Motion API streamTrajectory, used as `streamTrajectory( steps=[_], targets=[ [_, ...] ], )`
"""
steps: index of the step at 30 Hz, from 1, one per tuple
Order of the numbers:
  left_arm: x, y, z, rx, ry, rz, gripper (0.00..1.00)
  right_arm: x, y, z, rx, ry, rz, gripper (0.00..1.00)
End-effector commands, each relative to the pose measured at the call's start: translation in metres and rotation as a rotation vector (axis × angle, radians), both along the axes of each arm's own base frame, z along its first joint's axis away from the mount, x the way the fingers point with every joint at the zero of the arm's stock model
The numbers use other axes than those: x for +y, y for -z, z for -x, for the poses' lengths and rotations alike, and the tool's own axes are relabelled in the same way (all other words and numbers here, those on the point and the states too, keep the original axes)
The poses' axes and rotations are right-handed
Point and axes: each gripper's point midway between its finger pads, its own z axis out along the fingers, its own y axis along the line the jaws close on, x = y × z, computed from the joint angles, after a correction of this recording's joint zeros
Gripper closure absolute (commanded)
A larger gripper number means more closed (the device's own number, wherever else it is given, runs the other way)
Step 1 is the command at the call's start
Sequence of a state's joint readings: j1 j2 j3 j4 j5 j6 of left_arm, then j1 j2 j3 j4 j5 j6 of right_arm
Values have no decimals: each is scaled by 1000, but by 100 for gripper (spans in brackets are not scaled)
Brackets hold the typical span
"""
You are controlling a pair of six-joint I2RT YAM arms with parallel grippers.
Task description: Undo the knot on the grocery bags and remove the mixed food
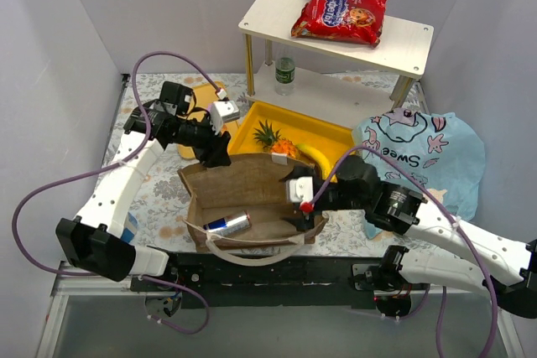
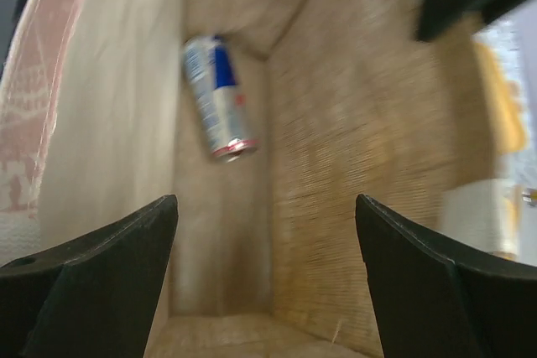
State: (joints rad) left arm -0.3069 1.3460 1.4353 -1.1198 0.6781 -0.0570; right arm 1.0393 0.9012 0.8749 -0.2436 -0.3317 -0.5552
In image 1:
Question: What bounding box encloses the white capped bottle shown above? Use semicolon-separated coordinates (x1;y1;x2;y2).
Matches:
275;56;295;96

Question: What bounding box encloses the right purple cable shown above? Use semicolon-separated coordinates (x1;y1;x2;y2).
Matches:
312;143;500;358

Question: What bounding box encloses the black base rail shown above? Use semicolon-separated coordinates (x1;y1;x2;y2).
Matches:
129;248;429;309

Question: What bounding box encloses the floral table mat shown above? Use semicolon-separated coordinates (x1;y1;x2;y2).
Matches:
83;72;461;259

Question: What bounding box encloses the red candy bag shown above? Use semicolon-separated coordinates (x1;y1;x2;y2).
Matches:
290;0;388;48

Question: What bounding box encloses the blue white packet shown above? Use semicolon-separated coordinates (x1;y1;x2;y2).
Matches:
121;212;138;243

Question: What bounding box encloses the toy pineapple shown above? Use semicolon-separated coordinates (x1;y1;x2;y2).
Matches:
253;121;300;159

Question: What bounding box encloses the flat yellow tray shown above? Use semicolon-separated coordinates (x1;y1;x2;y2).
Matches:
177;84;239;161

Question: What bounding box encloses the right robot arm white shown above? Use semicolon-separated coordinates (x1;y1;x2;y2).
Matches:
282;155;536;319

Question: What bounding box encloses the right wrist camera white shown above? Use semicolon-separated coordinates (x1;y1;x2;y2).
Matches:
285;176;314;214

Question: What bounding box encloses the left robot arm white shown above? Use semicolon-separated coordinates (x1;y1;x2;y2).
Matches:
55;81;240;291

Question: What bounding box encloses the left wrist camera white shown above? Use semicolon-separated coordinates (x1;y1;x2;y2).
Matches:
208;88;240;133

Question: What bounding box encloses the deep yellow bin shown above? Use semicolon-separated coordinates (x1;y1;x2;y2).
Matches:
228;101;353;176

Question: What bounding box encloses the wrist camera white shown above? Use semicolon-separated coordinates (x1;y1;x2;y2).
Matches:
285;176;314;214
208;88;240;133

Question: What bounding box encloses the blue plastic grocery bag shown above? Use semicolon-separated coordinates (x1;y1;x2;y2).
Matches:
352;107;486;221

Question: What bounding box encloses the brown paper bag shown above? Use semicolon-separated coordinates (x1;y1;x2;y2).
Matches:
178;153;328;267

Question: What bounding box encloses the yellow banana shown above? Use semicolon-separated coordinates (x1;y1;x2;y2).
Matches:
295;143;333;179

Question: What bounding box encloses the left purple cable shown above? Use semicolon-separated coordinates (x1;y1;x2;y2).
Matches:
11;50;230;335

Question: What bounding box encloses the purple cable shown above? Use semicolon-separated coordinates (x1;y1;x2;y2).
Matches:
312;143;500;358
11;50;230;335

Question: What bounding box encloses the blue silver can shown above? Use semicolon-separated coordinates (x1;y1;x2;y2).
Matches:
203;211;251;236

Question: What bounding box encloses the white two-tier shelf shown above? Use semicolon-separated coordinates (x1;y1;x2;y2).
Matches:
238;0;434;128

